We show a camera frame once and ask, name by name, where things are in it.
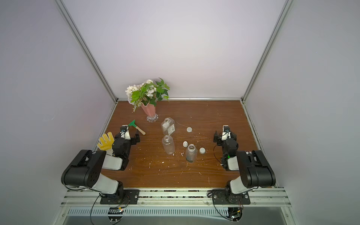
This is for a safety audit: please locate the round clear bottle front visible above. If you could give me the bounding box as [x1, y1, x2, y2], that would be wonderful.
[186, 144, 197, 163]

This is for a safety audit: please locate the round clear bottle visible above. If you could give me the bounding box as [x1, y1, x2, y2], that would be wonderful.
[162, 135, 175, 155]
[186, 144, 197, 163]

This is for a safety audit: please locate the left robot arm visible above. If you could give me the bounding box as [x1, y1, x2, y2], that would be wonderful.
[61, 126, 140, 205]

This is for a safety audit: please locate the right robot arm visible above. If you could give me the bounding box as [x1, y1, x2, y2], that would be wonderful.
[213, 127, 276, 204]

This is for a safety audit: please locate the round clear bottle middle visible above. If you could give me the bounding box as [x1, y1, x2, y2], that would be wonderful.
[162, 135, 175, 155]

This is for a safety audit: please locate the square clear bottle with label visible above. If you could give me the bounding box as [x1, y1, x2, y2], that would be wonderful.
[161, 117, 175, 136]

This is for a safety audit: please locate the yellow work glove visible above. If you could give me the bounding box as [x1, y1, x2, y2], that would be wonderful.
[97, 132, 114, 151]

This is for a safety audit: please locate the white cap right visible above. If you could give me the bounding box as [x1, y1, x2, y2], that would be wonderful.
[199, 148, 206, 154]

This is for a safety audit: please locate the pink vase with flowers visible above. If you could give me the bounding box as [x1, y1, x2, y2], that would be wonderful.
[125, 78, 170, 122]

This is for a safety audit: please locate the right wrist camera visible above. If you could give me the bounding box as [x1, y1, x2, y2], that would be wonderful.
[222, 125, 231, 136]

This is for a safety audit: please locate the green scraper wooden handle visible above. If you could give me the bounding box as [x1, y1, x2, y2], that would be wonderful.
[128, 120, 146, 136]

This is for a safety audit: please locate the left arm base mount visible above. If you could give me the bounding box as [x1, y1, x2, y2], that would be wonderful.
[100, 189, 140, 205]

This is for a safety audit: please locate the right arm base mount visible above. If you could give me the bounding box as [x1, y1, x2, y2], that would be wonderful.
[208, 189, 251, 205]

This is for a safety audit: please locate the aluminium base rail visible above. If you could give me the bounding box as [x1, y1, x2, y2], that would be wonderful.
[61, 188, 291, 220]

